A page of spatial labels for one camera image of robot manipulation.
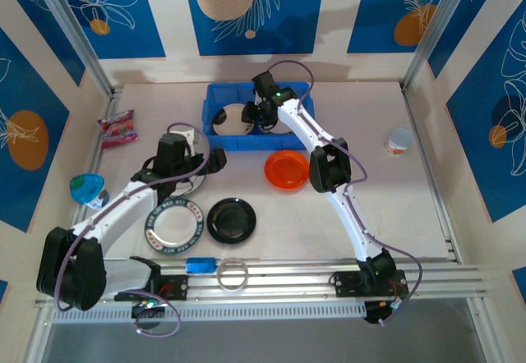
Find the orange plate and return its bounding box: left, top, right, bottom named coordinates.
left=264, top=150, right=310, bottom=191

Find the white cup orange label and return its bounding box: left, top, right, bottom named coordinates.
left=385, top=127, right=414, bottom=157

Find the blue-green jelly cup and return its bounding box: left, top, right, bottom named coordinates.
left=68, top=173, right=111, bottom=210

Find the blue plastic bin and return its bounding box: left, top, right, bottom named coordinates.
left=201, top=82, right=316, bottom=152

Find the aluminium frame post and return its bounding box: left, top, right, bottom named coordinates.
left=28, top=0, right=116, bottom=99
left=401, top=0, right=484, bottom=93

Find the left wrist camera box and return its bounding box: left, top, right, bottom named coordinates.
left=175, top=130, right=195, bottom=153

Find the aluminium side rail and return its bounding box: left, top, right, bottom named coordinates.
left=400, top=83, right=464, bottom=264
left=59, top=85, right=124, bottom=273

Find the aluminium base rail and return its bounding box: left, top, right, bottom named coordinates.
left=35, top=258, right=488, bottom=309

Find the purple cable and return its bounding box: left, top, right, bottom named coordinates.
left=54, top=122, right=211, bottom=337
left=265, top=59, right=424, bottom=327

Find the pink snack packet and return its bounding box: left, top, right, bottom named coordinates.
left=97, top=108, right=138, bottom=149

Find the cream plate with black patch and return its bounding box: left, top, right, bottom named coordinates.
left=212, top=102, right=258, bottom=137

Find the small black circuit board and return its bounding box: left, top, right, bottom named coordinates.
left=131, top=300, right=166, bottom=319
left=363, top=299, right=406, bottom=325

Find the blue block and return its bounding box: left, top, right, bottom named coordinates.
left=185, top=257, right=218, bottom=274

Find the clear tape ring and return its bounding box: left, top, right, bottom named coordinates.
left=216, top=257, right=249, bottom=294

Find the white slotted cable duct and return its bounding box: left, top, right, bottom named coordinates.
left=52, top=301, right=367, bottom=325

